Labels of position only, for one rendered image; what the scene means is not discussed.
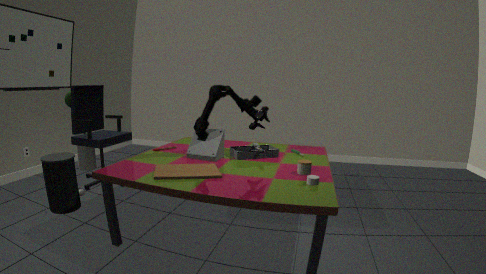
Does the wooden board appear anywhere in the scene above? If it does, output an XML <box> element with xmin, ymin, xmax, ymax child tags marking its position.
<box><xmin>154</xmin><ymin>163</ymin><xmax>222</xmax><ymax>180</ymax></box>

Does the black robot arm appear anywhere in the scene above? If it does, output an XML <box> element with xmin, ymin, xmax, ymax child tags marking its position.
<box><xmin>193</xmin><ymin>85</ymin><xmax>266</xmax><ymax>141</ymax></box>

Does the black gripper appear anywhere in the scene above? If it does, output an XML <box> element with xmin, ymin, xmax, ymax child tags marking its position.
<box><xmin>249</xmin><ymin>106</ymin><xmax>270</xmax><ymax>130</ymax></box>

